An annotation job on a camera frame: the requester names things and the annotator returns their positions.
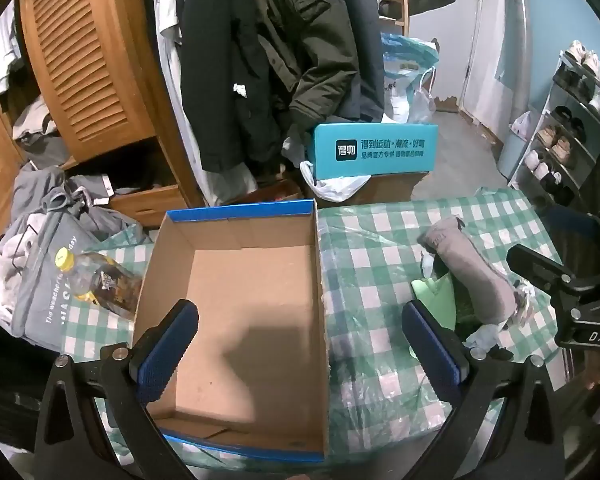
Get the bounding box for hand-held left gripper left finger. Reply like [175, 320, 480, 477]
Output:
[32, 299, 201, 480]

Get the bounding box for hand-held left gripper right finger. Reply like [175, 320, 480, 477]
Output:
[401, 300, 566, 480]

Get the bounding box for white plastic bag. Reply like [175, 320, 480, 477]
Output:
[299, 160, 373, 203]
[514, 281, 537, 323]

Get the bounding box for light blue sock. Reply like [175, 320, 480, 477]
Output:
[462, 324, 503, 352]

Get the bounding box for light green cloth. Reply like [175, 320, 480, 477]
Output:
[411, 275, 458, 323]

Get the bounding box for black sock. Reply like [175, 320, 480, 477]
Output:
[480, 344, 515, 362]

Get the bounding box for grey cloth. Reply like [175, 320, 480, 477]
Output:
[418, 216, 520, 325]

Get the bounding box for blue cardboard box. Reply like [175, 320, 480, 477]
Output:
[131, 199, 331, 463]

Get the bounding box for yellow cap plastic bottle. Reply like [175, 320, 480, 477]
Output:
[54, 249, 143, 321]

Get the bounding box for group of shoes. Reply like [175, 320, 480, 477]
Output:
[522, 39, 600, 196]

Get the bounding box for light blue bin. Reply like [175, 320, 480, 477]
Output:
[496, 110, 533, 181]

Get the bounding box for green checkered tablecloth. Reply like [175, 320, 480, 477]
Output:
[60, 187, 571, 471]

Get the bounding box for grey printed sweatshirt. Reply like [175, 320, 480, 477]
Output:
[0, 210, 146, 353]

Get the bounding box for metal shoe rack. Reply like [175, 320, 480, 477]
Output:
[507, 50, 600, 206]

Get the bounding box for wooden wardrobe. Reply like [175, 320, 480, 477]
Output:
[0, 0, 206, 241]

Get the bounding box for brown cardboard box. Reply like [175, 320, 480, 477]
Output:
[300, 170, 431, 206]

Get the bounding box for cardboard box with red item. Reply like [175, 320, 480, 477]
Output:
[230, 177, 306, 208]

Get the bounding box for clear plastic bag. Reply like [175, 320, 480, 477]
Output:
[407, 67, 438, 125]

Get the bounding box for teal box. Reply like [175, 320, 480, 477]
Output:
[305, 122, 440, 181]

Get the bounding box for grey hoodie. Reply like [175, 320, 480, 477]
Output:
[12, 164, 116, 221]

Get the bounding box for white door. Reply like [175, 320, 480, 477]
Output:
[457, 0, 528, 136]

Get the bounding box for blue plastic bag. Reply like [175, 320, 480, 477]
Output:
[380, 31, 441, 123]

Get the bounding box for grey folded clothes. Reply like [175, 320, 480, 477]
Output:
[10, 94, 71, 166]

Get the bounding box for navy coat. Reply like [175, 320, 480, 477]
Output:
[325, 0, 386, 123]

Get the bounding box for black coat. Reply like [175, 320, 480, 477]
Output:
[180, 0, 283, 173]

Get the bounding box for wide louvered wardrobe door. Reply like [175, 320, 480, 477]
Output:
[17, 0, 158, 161]

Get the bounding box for olive green jacket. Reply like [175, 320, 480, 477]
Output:
[247, 0, 361, 136]

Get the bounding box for white garment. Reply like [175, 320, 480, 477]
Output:
[0, 10, 23, 98]

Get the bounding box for white hanging shirt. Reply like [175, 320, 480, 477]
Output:
[132, 0, 261, 206]

